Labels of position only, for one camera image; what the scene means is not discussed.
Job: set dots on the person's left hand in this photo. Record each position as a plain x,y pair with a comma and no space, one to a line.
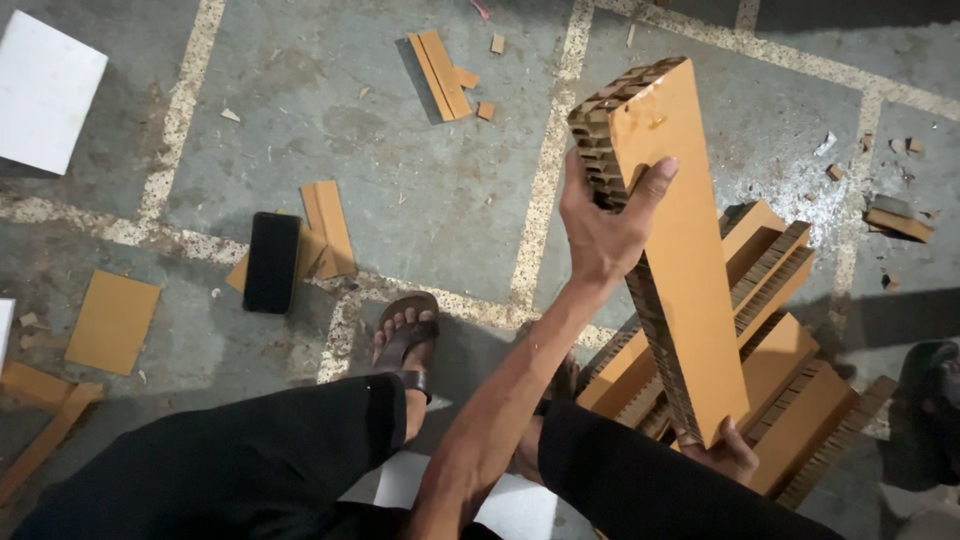
600,240

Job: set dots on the person's right hand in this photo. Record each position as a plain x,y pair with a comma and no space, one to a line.
724,457

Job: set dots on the person's right fingers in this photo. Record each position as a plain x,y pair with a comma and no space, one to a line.
731,435

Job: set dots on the orange honeycomb cardboard plank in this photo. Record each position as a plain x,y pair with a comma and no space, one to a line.
675,285

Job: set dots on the person's right leg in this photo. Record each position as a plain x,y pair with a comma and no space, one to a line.
660,487

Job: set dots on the person's leg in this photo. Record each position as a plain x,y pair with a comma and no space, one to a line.
660,487
225,472

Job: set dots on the pile of honeycomb cardboard boards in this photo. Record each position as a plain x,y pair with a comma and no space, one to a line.
787,360

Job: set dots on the brown right sandal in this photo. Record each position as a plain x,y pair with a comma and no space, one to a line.
564,379

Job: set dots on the brown sandal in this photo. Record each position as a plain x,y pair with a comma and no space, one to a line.
405,341
564,379

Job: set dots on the black shoe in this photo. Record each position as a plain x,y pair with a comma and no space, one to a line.
926,412

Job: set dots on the small brown cardboard chip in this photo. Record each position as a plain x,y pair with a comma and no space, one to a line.
891,281
834,172
913,145

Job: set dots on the white foam board seat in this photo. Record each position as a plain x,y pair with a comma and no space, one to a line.
517,506

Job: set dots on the grey topped cardboard scrap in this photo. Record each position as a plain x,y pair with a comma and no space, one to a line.
898,223

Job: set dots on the white paper scrap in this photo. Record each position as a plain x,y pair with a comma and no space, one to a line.
825,144

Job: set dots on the person's left foot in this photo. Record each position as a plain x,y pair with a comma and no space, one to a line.
414,390

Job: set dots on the brown left sandal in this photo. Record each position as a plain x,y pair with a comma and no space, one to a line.
405,341

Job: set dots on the small orange cardboard scrap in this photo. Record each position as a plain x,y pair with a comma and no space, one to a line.
466,77
497,43
486,111

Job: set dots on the orange folded cardboard strip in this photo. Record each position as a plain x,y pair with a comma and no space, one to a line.
330,225

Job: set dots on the orange cardboard offcut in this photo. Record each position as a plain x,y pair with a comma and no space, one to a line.
310,251

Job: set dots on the long orange cardboard strip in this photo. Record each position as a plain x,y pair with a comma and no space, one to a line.
442,75

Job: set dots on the black smartphone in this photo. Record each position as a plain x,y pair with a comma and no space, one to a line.
271,262

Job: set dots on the pink scrap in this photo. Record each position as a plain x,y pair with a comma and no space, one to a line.
480,9

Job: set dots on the person's left leg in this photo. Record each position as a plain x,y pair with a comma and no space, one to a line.
225,472

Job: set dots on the orange cardboard sheet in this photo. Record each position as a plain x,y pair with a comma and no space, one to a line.
112,322

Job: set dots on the orange cardboard slat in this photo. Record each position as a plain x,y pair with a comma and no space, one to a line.
34,386
49,439

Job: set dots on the white sheet edge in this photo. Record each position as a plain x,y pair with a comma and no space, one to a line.
4,330

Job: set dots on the large white board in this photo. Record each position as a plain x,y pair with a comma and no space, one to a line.
45,90

